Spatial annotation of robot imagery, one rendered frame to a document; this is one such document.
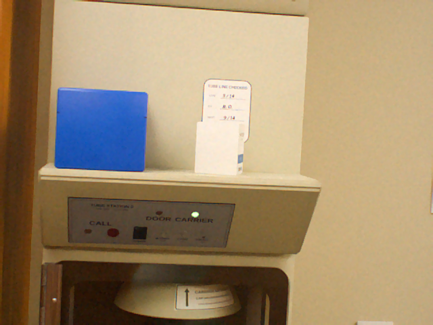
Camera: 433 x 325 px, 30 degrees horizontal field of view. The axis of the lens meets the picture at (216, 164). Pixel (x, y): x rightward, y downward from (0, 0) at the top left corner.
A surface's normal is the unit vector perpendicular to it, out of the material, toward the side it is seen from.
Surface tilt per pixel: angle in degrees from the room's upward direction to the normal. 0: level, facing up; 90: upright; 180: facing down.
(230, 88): 90
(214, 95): 90
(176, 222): 135
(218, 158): 90
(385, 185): 90
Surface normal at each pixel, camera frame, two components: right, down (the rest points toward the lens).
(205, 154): -0.16, 0.04
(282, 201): 0.05, 0.75
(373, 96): 0.13, 0.06
